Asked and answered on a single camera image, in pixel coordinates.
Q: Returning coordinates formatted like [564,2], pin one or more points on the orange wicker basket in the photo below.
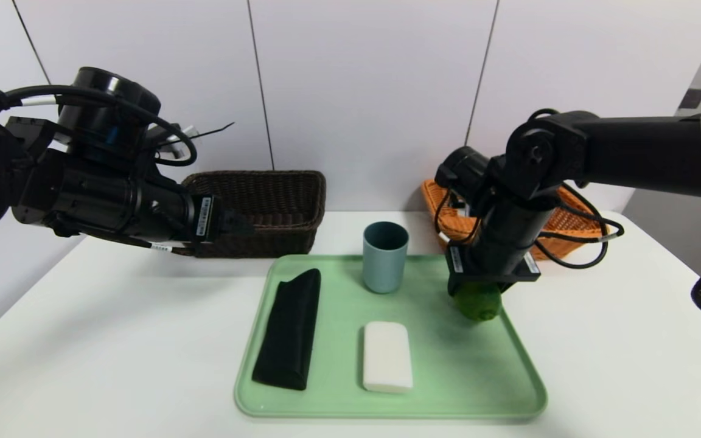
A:
[429,198]

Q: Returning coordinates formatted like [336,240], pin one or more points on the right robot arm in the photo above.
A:
[642,152]

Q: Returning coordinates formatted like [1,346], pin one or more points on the light green plastic tray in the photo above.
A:
[448,365]

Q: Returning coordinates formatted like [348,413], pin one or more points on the blue-grey plastic cup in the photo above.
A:
[385,267]

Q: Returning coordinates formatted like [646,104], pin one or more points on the green lime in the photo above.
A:
[478,307]

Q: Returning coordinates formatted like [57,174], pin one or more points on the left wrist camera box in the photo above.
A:
[181,141]

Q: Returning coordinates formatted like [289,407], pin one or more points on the white soap bar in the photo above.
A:
[387,358]

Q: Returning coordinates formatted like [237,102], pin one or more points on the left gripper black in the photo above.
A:
[206,218]

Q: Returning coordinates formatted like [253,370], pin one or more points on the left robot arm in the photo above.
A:
[95,194]

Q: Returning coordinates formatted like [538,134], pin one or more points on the dark brown wicker basket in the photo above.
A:
[283,207]

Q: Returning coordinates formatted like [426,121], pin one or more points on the small dark wall plate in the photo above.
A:
[691,98]

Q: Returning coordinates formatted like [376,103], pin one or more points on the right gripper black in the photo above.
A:
[489,273]

